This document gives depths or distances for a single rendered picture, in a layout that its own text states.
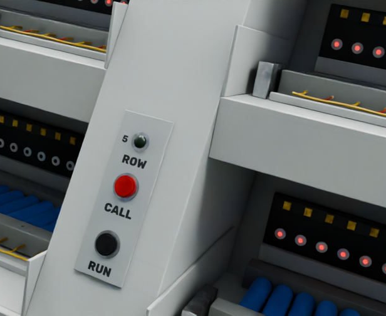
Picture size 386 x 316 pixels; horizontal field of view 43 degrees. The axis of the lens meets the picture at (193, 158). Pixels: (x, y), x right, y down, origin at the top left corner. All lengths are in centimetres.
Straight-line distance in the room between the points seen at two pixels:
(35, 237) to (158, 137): 17
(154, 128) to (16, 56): 14
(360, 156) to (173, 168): 13
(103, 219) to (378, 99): 23
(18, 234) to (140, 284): 17
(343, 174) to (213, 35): 13
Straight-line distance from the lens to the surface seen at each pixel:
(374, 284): 50
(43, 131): 60
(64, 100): 41
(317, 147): 34
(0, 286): 44
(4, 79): 45
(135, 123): 36
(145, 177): 35
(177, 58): 37
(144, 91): 37
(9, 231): 49
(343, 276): 50
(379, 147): 34
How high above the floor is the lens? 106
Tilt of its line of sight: 4 degrees up
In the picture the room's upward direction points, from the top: 17 degrees clockwise
